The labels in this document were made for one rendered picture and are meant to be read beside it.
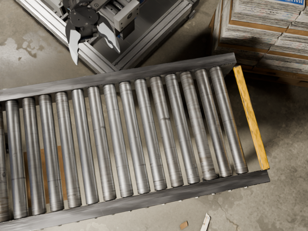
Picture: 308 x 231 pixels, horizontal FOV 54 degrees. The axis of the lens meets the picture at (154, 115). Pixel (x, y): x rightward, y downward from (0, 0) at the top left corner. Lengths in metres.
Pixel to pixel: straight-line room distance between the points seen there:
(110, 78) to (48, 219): 0.58
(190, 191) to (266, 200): 1.02
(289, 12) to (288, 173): 1.07
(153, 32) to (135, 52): 0.18
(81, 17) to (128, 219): 1.39
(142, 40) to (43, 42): 0.74
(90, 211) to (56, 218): 0.12
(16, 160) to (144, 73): 0.59
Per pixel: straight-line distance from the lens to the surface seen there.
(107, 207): 1.15
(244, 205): 2.06
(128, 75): 1.24
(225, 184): 1.20
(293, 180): 2.19
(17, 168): 1.24
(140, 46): 1.94
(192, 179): 1.17
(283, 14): 1.58
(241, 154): 1.23
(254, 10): 1.55
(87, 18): 0.84
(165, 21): 2.04
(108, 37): 0.82
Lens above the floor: 1.95
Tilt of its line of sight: 75 degrees down
